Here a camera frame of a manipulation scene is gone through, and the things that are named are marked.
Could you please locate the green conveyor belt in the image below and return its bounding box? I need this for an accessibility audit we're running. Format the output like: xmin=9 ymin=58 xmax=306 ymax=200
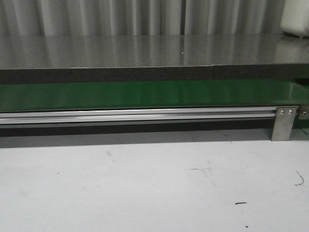
xmin=0 ymin=80 xmax=309 ymax=113

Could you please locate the aluminium conveyor side rail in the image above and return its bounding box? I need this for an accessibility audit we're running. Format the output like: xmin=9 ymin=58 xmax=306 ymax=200
xmin=0 ymin=106 xmax=277 ymax=125

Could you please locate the dark grey stone counter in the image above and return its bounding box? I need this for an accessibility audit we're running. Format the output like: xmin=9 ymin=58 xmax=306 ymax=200
xmin=0 ymin=34 xmax=309 ymax=85

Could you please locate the steel conveyor support bracket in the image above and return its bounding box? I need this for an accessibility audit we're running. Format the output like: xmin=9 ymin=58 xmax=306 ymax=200
xmin=271 ymin=106 xmax=297 ymax=142

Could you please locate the grey pleated curtain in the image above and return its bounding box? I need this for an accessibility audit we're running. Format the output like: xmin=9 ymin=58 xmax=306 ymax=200
xmin=0 ymin=0 xmax=284 ymax=36

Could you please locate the steel conveyor end plate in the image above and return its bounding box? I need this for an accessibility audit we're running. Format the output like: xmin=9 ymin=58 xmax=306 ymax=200
xmin=298 ymin=104 xmax=309 ymax=120

